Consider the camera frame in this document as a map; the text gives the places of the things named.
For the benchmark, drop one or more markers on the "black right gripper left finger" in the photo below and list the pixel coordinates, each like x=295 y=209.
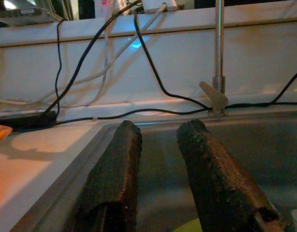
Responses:
x=114 y=181

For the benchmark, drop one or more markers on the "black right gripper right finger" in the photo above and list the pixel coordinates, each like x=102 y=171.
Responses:
x=216 y=188

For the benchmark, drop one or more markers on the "green plate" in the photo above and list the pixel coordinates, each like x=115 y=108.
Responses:
x=189 y=227

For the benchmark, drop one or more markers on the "stainless steel sink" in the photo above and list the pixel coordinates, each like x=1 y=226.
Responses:
x=163 y=193

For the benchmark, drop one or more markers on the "black power adapter brick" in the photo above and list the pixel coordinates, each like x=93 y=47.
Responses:
x=22 y=119

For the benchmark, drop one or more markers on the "orange plastic plate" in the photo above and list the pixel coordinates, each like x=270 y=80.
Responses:
x=1 y=133

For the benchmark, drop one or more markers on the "steel sink faucet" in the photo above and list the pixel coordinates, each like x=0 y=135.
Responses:
x=219 y=48

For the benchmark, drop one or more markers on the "white power adapter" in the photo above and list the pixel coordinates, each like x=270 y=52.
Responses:
x=158 y=4

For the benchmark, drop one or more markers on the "grey flat device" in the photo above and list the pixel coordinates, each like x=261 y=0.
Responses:
x=25 y=15

